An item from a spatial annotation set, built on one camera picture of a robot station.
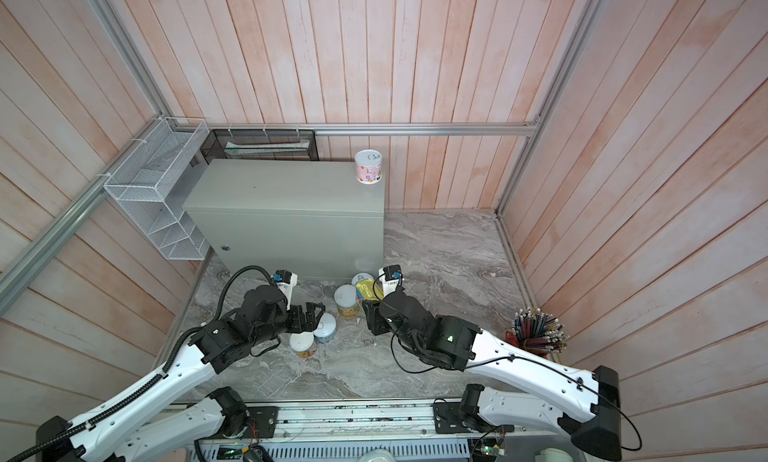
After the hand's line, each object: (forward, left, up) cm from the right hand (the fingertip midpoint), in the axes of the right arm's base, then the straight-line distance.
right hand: (370, 302), depth 71 cm
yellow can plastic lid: (+9, +9, -15) cm, 19 cm away
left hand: (0, +16, -7) cm, 17 cm away
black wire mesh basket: (+46, +37, +13) cm, 61 cm away
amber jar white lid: (-5, +19, -15) cm, 25 cm away
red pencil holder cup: (-2, -44, -11) cm, 45 cm away
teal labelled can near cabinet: (+17, +4, -16) cm, 24 cm away
